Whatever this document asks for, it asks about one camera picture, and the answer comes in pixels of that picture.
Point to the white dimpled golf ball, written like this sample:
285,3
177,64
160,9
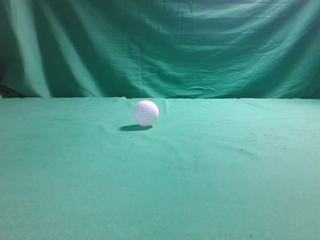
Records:
146,113

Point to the green table cloth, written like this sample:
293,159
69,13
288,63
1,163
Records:
209,169

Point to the green backdrop cloth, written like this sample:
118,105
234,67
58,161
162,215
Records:
190,49

